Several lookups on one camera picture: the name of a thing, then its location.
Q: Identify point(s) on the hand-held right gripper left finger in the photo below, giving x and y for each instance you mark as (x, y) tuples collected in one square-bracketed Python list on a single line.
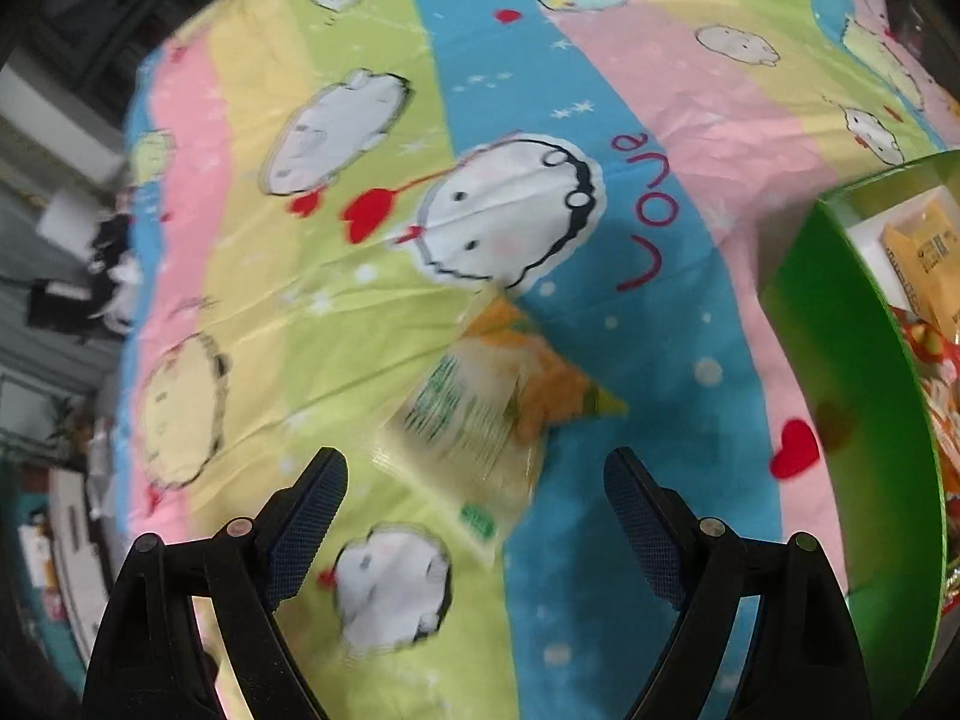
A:
[(304, 532)]

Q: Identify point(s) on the black stand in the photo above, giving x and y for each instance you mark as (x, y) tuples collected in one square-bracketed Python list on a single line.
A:
[(56, 300)]

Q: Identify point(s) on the white furniture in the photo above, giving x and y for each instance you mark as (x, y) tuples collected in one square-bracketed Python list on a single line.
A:
[(75, 540)]

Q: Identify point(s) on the white container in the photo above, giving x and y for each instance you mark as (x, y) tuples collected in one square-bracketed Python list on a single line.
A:
[(67, 217)]

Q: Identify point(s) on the yellow orange snack packet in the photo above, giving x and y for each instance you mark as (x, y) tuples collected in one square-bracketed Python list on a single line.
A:
[(922, 247)]

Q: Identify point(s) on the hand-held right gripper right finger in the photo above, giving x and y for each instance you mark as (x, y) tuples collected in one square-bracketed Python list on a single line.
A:
[(649, 532)]

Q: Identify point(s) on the pale yellow green label packet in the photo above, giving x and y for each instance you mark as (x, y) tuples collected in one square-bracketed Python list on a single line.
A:
[(472, 420)]

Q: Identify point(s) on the striped cartoon printed blanket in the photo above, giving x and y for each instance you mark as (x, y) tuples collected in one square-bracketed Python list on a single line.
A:
[(300, 315)]

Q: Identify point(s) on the pile of clothes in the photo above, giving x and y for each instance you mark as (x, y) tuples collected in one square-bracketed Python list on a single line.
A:
[(112, 255)]

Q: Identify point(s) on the green plastic bin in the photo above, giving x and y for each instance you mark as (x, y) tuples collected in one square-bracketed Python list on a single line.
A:
[(847, 405)]

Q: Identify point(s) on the potted plant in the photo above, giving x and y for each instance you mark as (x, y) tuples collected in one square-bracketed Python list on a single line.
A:
[(67, 427)]

